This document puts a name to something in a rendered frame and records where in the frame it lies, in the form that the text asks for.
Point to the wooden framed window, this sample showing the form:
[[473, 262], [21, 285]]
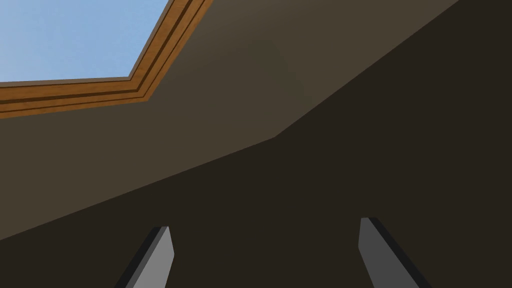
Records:
[[72, 44]]

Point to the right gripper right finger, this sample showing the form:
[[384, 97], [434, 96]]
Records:
[[386, 260]]

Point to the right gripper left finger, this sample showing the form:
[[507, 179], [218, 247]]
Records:
[[154, 262]]

